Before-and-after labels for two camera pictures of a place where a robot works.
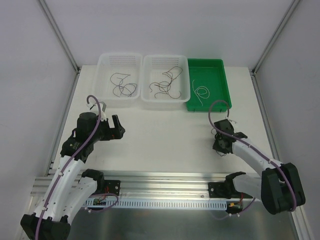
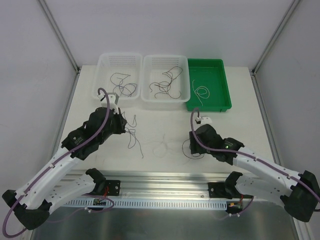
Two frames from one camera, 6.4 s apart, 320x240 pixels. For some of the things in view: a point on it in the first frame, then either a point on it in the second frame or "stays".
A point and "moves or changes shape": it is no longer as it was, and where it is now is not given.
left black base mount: [112, 186] stays
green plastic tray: [208, 82] stays
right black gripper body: [223, 144] → [194, 146]
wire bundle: [216, 150] moves or changes shape
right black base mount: [218, 189] stays
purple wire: [122, 73] stays
